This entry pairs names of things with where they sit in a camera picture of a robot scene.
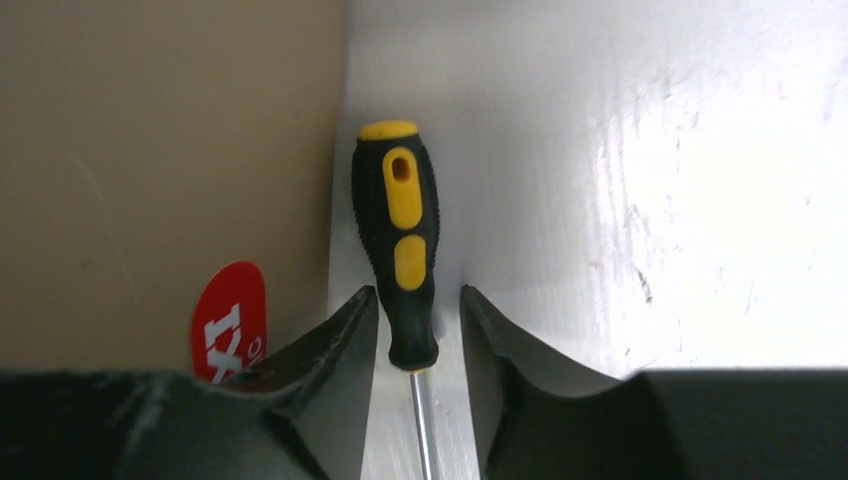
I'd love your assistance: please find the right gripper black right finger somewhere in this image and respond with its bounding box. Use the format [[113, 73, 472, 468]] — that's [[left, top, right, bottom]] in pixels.
[[460, 285, 847, 479]]

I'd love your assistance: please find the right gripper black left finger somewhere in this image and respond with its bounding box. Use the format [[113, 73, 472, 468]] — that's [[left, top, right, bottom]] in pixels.
[[1, 286, 379, 479]]

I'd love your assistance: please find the black yellow screwdriver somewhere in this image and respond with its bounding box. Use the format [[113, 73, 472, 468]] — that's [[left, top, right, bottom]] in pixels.
[[351, 120, 440, 479]]

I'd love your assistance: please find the tan plastic toolbox with lid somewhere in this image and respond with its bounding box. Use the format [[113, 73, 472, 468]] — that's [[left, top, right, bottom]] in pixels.
[[1, 1, 346, 371]]

